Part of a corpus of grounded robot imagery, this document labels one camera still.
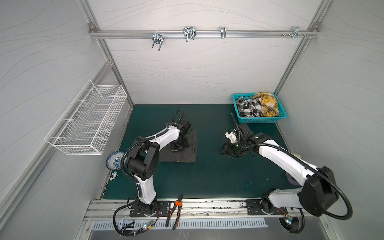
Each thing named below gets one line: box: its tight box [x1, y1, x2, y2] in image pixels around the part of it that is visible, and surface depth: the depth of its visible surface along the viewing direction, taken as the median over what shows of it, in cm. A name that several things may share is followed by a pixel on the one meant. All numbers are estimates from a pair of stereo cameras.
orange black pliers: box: [165, 193, 184, 230], surface depth 74 cm
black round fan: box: [278, 217, 300, 232], surface depth 73 cm
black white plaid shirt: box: [235, 96, 263, 118], surface depth 109 cm
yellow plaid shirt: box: [252, 92, 280, 117], surface depth 109 cm
